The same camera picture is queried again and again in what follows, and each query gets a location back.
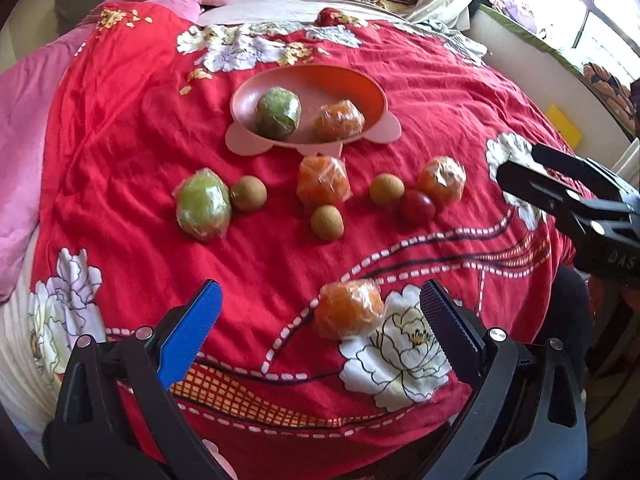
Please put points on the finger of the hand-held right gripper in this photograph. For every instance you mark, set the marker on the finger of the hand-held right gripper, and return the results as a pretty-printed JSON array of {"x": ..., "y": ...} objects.
[
  {"x": 535, "y": 185},
  {"x": 570, "y": 162}
]

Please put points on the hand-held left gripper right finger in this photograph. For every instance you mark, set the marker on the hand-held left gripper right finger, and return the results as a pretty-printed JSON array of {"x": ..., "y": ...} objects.
[{"x": 450, "y": 325}]

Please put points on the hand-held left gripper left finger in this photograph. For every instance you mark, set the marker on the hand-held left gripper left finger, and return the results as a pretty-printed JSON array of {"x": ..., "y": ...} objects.
[{"x": 192, "y": 330}]

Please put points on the orange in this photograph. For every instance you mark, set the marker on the orange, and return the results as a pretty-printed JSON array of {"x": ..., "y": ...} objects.
[
  {"x": 348, "y": 308},
  {"x": 339, "y": 121},
  {"x": 441, "y": 179},
  {"x": 323, "y": 181}
]

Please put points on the red tomato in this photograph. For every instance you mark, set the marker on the red tomato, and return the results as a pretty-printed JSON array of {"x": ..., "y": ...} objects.
[{"x": 417, "y": 207}]

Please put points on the small brown round fruit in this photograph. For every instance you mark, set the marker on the small brown round fruit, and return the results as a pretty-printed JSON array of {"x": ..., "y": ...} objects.
[
  {"x": 327, "y": 222},
  {"x": 248, "y": 193},
  {"x": 386, "y": 188}
]

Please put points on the pink plastic bowl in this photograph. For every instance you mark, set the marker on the pink plastic bowl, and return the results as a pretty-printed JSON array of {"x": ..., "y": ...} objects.
[{"x": 320, "y": 85}]

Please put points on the yellow card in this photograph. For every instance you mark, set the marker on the yellow card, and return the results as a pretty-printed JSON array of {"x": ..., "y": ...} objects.
[{"x": 562, "y": 125}]

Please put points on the brown patterned cloth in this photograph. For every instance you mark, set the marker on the brown patterned cloth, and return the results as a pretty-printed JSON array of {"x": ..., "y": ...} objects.
[{"x": 607, "y": 90}]

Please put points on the red floral blanket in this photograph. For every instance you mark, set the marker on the red floral blanket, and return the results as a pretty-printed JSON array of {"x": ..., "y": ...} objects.
[{"x": 250, "y": 260}]

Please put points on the white box with green edge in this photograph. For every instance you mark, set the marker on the white box with green edge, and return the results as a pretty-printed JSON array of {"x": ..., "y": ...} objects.
[{"x": 520, "y": 55}]

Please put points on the wrapped green fruit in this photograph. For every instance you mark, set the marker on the wrapped green fruit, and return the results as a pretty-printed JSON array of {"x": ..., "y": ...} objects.
[
  {"x": 202, "y": 205},
  {"x": 277, "y": 114}
]

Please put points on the window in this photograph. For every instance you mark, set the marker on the window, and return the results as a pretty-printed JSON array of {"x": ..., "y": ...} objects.
[{"x": 590, "y": 5}]

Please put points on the white crumpled cloth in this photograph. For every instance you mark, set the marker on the white crumpled cloth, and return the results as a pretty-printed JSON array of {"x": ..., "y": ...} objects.
[{"x": 460, "y": 40}]

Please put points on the purple cloth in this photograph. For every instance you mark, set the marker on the purple cloth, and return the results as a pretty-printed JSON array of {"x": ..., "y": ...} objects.
[{"x": 515, "y": 7}]

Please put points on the cream ribbed mattress cover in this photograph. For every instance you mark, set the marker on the cream ribbed mattress cover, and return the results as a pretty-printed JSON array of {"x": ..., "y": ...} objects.
[{"x": 20, "y": 360}]

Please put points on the pink quilt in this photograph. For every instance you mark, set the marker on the pink quilt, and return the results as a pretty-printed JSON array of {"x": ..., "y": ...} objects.
[{"x": 30, "y": 110}]

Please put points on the beige bedsheet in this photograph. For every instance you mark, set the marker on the beige bedsheet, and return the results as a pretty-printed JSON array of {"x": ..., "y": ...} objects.
[{"x": 280, "y": 2}]

